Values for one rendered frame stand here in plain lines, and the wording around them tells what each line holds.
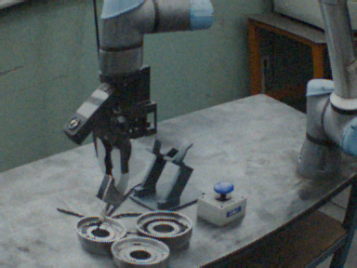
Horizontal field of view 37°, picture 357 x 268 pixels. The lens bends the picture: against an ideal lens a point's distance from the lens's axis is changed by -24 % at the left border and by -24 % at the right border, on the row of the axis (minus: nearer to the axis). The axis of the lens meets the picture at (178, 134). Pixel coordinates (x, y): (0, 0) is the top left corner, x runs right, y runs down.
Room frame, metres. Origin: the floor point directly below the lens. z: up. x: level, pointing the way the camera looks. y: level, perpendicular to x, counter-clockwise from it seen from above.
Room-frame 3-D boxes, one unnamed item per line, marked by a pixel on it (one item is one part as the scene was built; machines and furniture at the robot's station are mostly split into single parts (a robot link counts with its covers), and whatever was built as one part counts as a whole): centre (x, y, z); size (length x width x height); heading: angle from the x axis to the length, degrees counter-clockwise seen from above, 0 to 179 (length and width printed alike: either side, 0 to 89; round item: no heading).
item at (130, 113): (1.01, 0.09, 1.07); 0.09 x 0.08 x 0.12; 132
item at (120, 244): (0.91, 0.07, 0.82); 0.10 x 0.10 x 0.04
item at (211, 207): (1.12, -0.09, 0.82); 0.08 x 0.07 x 0.05; 129
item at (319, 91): (1.31, -0.36, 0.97); 0.13 x 0.12 x 0.14; 20
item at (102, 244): (0.98, 0.15, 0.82); 0.10 x 0.10 x 0.04
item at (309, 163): (1.31, -0.36, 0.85); 0.15 x 0.15 x 0.10
